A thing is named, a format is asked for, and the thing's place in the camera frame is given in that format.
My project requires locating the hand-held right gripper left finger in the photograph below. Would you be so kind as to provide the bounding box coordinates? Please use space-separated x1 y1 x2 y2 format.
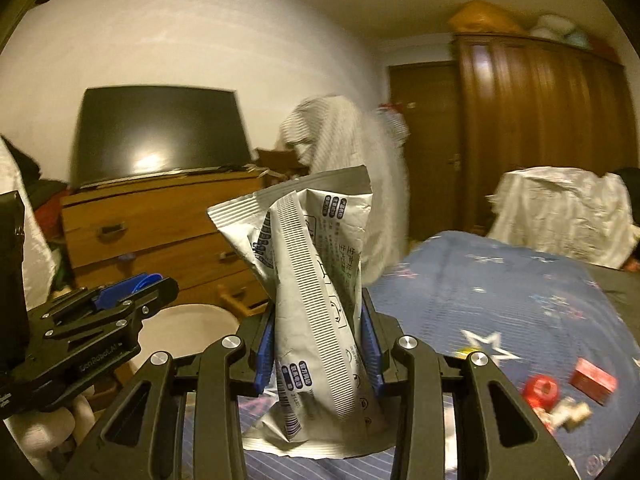
60 305 278 480

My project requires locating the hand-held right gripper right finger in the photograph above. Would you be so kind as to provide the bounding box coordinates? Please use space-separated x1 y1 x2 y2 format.
360 287 576 480

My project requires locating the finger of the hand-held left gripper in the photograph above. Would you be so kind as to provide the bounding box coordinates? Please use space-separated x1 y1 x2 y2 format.
30 274 180 328
27 300 151 361

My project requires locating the white plastic bin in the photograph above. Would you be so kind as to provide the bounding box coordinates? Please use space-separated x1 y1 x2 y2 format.
127 304 251 377

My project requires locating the silver snack packet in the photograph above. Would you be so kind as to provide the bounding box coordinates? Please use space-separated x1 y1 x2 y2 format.
207 164 396 461

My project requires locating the red cigarette box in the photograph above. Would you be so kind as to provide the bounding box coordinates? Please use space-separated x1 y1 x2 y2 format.
570 357 617 405

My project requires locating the wooden chest of drawers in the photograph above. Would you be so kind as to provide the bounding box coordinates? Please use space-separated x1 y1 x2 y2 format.
60 167 281 318

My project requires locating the white cloth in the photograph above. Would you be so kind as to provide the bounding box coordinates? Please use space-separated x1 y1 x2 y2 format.
0 137 57 308

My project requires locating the blue star-print bedsheet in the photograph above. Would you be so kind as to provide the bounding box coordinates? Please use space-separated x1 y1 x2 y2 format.
182 230 621 480

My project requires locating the pile of dark clothes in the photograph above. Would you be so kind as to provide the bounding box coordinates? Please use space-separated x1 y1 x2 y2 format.
7 145 70 261

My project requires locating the black flat television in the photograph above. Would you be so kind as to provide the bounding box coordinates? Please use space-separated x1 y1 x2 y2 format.
67 86 253 191

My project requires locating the small beige wrapper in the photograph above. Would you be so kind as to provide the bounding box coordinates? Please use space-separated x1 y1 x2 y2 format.
542 396 593 433

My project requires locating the grey striped cloth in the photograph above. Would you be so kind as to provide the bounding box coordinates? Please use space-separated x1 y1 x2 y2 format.
277 94 412 286

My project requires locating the white plastic sheet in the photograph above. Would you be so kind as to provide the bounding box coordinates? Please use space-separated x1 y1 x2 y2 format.
487 165 640 268

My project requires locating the brown wooden door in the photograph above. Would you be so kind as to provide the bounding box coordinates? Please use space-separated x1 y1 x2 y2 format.
387 60 463 241

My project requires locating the brown wooden wardrobe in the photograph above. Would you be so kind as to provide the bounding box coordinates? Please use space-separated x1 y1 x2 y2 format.
452 32 628 238

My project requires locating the orange bag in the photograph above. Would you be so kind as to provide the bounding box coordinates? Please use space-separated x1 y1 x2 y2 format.
446 0 526 36

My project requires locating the white bundled bedding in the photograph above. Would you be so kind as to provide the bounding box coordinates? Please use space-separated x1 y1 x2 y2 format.
527 12 593 48

